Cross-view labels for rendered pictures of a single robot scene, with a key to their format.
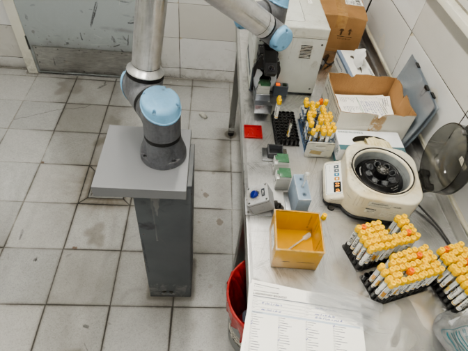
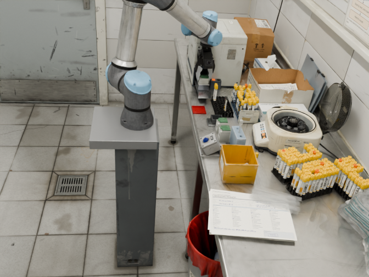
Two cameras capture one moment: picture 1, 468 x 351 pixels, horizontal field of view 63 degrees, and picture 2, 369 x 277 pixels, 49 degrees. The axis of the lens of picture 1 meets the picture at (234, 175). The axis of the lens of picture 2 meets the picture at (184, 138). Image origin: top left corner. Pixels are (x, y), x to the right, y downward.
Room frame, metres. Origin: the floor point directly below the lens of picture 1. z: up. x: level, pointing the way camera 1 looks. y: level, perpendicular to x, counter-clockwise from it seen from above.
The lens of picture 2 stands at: (-0.70, 0.08, 1.94)
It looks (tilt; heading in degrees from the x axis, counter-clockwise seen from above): 35 degrees down; 358
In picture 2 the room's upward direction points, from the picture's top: 6 degrees clockwise
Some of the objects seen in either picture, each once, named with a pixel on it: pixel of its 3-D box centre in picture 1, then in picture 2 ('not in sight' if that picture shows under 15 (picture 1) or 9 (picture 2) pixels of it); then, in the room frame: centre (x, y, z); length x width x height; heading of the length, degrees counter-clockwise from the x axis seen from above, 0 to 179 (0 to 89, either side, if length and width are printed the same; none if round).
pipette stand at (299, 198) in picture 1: (299, 196); (236, 141); (0.76, -0.21, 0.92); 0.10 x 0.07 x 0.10; 9
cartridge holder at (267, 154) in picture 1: (274, 152); (216, 120); (0.97, -0.13, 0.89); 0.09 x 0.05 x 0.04; 96
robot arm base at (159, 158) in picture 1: (163, 143); (137, 112); (0.87, 0.24, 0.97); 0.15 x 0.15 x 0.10
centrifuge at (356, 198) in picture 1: (370, 181); (286, 131); (0.86, -0.45, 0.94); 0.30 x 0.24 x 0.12; 88
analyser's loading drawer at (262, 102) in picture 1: (261, 92); (202, 84); (1.28, -0.07, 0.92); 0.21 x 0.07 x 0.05; 7
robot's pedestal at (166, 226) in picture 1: (168, 232); (135, 198); (0.87, 0.24, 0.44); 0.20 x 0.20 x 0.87; 7
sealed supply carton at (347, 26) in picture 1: (335, 19); (251, 38); (1.91, -0.40, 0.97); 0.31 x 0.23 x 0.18; 0
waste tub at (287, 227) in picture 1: (294, 239); (237, 164); (0.60, -0.20, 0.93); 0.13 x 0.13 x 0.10; 4
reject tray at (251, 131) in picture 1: (253, 131); (199, 109); (1.08, -0.05, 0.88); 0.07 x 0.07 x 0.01; 7
